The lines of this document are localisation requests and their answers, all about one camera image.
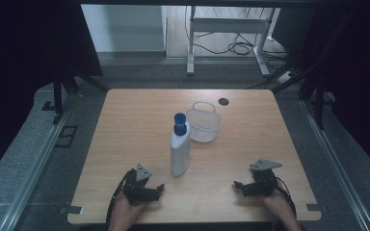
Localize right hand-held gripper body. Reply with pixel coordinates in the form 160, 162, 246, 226
249, 159, 283, 197

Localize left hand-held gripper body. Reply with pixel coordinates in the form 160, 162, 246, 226
121, 164, 154, 206

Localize white bottle with blue pump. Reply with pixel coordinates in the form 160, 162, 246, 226
170, 112, 193, 178

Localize person's left hand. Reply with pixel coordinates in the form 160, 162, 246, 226
109, 192, 146, 223

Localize person's right hand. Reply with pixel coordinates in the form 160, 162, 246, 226
262, 179, 293, 219

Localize black tripod stand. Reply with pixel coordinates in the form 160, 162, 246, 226
51, 71, 110, 125
271, 62, 335, 131

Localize white power strip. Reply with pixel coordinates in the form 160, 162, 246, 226
277, 70, 295, 83

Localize dark curtain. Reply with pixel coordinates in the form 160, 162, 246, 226
272, 0, 370, 183
0, 0, 104, 187

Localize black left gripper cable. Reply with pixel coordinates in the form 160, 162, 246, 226
105, 168, 135, 229

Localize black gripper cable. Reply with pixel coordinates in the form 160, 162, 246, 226
275, 184, 299, 219
105, 168, 135, 229

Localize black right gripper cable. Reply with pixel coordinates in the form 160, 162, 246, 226
275, 184, 299, 219

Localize aluminium floor rail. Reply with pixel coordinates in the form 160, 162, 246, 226
300, 99, 370, 231
0, 95, 75, 231

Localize black floor cables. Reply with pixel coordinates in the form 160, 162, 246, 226
192, 6, 291, 70

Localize white metal desk frame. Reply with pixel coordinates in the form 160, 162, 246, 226
186, 5, 276, 78

